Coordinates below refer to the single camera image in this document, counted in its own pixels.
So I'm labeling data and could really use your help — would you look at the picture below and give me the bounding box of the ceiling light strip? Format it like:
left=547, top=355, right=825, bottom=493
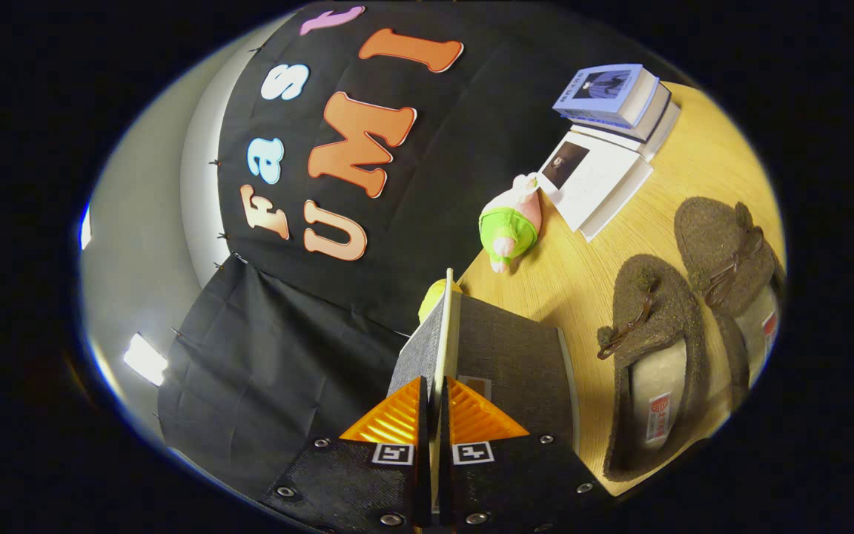
left=122, top=332, right=169, bottom=387

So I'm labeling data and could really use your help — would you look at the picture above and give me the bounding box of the grey fabric storage box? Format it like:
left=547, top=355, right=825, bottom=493
left=388, top=268, right=582, bottom=516

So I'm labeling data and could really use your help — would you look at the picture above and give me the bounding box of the grey white stacked book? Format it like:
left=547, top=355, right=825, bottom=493
left=572, top=82, right=674, bottom=143

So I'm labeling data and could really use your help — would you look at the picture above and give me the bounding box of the blue book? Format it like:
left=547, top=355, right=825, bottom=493
left=552, top=63, right=661, bottom=131

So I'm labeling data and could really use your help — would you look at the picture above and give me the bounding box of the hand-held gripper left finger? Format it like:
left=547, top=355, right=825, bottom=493
left=260, top=377, right=432, bottom=532

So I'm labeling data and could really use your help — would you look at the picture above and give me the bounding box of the white book with portrait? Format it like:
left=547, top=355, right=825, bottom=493
left=538, top=130, right=654, bottom=243

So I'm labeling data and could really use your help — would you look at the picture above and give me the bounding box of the brown fuzzy shoe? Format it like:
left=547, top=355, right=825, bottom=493
left=596, top=254, right=711, bottom=481
left=674, top=197, right=785, bottom=410

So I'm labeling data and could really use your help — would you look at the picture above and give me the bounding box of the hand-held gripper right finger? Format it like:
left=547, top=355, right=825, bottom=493
left=438, top=376, right=613, bottom=532

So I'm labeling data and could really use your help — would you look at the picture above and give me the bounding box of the yellow plush toy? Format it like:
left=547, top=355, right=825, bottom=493
left=418, top=278, right=465, bottom=323

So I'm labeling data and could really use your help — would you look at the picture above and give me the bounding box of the green pink plush toy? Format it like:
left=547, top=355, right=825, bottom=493
left=478, top=173, right=544, bottom=274

